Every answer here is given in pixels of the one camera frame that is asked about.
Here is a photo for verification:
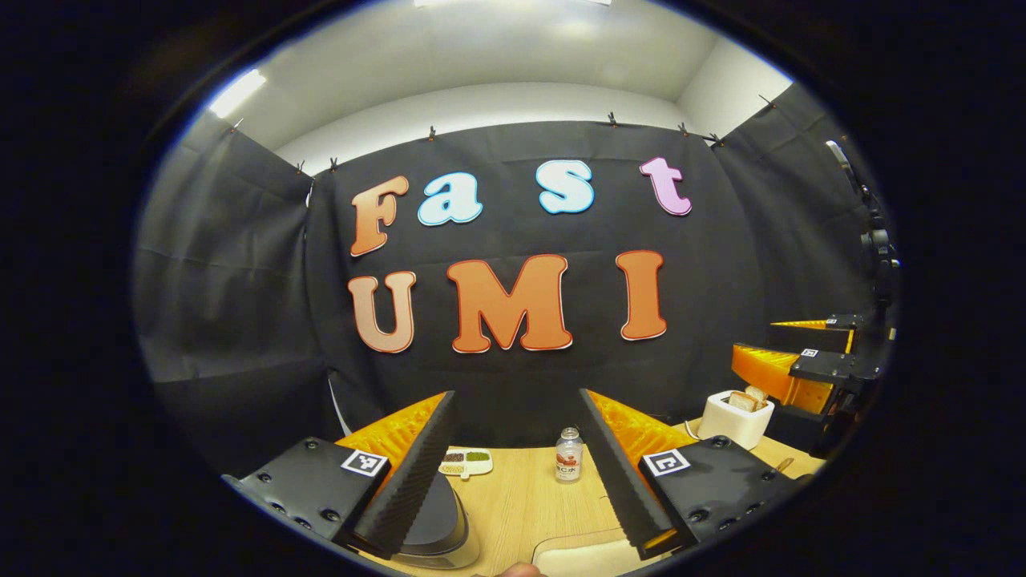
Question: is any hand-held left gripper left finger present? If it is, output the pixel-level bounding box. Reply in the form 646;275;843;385
223;390;463;560

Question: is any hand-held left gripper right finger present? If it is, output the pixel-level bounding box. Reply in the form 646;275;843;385
577;389;815;561

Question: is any black rice cooker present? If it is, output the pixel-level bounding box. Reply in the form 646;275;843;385
397;473;482;571

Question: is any clear drink bottle red label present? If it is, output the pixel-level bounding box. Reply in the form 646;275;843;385
555;427;584;484

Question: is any white divided spice dish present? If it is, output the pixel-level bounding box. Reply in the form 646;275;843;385
438;447;494;480

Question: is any white toaster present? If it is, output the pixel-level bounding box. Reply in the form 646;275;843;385
697;390;775;450

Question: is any cream rectangular container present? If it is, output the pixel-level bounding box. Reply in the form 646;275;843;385
531;535;642;577

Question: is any black tripod stand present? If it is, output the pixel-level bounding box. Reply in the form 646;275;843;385
826;140;900;321

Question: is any black backdrop cloth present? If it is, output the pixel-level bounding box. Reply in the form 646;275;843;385
132;80;899;474

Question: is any row of cloth clips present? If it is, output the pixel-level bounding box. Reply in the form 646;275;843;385
228;95;780;174

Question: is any ceiling light panel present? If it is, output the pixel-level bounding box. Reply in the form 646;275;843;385
208;69;268;119

